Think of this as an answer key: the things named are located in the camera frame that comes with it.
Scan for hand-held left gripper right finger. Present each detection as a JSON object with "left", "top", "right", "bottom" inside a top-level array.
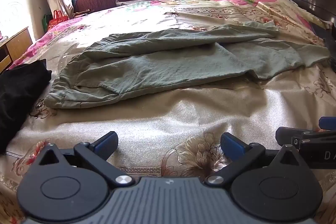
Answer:
[{"left": 205, "top": 132, "right": 305, "bottom": 186}]

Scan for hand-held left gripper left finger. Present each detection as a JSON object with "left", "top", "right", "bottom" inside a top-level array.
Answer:
[{"left": 37, "top": 131, "right": 135, "bottom": 188}]

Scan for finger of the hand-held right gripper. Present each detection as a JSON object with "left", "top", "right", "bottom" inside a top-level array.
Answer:
[
  {"left": 276, "top": 126, "right": 310, "bottom": 146},
  {"left": 318, "top": 116, "right": 336, "bottom": 132}
]

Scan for green pants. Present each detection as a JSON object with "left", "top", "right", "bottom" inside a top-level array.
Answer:
[{"left": 44, "top": 21, "right": 332, "bottom": 109}]

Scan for floral satin bedspread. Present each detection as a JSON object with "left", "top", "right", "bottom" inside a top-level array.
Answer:
[{"left": 0, "top": 0, "right": 336, "bottom": 224}]

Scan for dark object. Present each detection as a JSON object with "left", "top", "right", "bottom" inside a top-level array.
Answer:
[{"left": 312, "top": 21, "right": 336, "bottom": 70}]

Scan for folded black garment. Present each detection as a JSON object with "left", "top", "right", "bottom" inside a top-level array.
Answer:
[{"left": 0, "top": 60, "right": 52, "bottom": 155}]

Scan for wooden cabinet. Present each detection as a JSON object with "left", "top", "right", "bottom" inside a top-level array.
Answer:
[{"left": 0, "top": 26, "right": 34, "bottom": 74}]

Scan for red shopping bag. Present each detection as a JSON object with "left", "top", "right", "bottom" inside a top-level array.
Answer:
[{"left": 48, "top": 10, "right": 69, "bottom": 31}]

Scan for green bag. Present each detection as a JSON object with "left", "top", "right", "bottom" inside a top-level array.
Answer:
[{"left": 42, "top": 14, "right": 53, "bottom": 32}]

